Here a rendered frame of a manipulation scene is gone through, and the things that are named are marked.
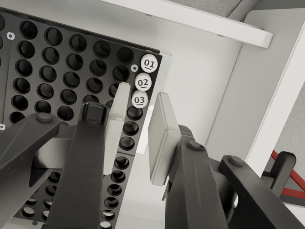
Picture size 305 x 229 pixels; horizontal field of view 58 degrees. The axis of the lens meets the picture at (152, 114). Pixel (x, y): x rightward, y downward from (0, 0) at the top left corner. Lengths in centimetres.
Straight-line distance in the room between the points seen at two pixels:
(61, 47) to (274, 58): 16
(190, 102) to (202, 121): 2
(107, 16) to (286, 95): 17
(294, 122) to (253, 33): 116
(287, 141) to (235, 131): 115
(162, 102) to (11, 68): 12
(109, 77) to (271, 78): 12
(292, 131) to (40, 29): 127
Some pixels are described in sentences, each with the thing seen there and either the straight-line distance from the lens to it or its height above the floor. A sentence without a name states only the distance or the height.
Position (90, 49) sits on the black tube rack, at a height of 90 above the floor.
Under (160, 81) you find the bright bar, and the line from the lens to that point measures 27.
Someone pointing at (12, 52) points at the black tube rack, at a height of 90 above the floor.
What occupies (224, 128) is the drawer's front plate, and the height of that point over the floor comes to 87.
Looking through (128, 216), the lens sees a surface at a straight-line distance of 36.
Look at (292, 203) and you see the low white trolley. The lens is 52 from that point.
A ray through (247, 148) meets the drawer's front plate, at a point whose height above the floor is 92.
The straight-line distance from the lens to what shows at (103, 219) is 28.
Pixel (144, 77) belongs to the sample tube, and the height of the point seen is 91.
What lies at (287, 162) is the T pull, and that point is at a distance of 26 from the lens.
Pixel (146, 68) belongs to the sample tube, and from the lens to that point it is 20.
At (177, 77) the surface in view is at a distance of 28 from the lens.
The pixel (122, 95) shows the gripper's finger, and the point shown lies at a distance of 16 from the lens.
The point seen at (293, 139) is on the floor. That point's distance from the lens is 141.
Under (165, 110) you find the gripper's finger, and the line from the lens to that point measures 15.
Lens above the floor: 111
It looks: 70 degrees down
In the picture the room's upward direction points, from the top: 173 degrees clockwise
